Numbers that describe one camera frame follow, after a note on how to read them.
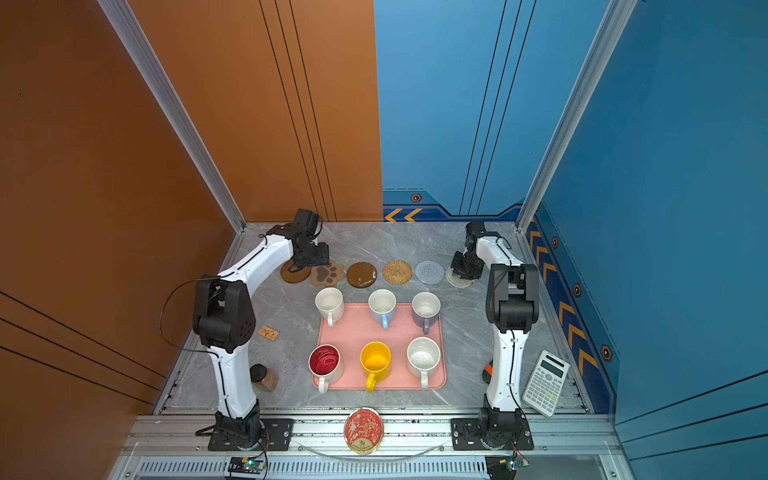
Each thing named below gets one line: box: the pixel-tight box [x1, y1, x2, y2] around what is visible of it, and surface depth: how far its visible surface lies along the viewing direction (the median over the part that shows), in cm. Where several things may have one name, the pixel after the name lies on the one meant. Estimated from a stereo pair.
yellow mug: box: [360, 341, 392, 393], surface depth 80 cm
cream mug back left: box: [315, 287, 344, 327], surface depth 90 cm
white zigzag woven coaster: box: [446, 267, 476, 288], surface depth 104 cm
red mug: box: [308, 344, 344, 394], surface depth 81 cm
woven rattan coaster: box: [383, 260, 413, 285], surface depth 107 cm
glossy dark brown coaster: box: [346, 262, 378, 289], surface depth 106 cm
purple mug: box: [411, 291, 442, 335], surface depth 91 cm
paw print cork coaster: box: [310, 260, 345, 287], surface depth 107 cm
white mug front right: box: [406, 336, 441, 390], surface depth 81 cm
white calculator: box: [522, 350, 571, 418], surface depth 82 cm
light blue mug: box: [368, 288, 397, 331], surface depth 89 cm
